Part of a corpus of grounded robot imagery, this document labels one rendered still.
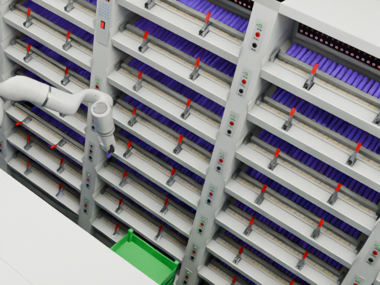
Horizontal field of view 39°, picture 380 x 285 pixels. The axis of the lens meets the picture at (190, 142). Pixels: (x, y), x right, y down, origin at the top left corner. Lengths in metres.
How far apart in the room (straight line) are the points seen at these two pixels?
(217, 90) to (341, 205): 0.65
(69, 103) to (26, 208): 1.26
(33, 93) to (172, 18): 0.62
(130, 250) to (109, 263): 1.74
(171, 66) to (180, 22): 0.20
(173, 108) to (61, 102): 0.48
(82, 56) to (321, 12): 1.19
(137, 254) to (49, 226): 1.70
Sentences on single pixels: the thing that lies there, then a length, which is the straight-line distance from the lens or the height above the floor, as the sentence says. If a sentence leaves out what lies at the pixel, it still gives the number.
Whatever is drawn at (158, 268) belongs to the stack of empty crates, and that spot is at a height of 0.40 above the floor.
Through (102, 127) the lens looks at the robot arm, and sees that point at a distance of 2.35.
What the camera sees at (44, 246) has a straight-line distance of 0.98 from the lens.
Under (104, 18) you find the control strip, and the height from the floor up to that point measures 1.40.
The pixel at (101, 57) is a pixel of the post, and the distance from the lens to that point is 2.49.
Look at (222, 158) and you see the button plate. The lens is 2.27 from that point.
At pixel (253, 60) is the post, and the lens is 2.01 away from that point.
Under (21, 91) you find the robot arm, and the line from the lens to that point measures 2.22.
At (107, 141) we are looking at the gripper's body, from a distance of 2.43.
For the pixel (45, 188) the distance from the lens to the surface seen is 3.33.
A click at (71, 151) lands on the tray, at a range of 2.98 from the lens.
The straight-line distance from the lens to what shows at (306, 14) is 1.87.
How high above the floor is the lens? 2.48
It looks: 38 degrees down
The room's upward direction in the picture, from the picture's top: 13 degrees clockwise
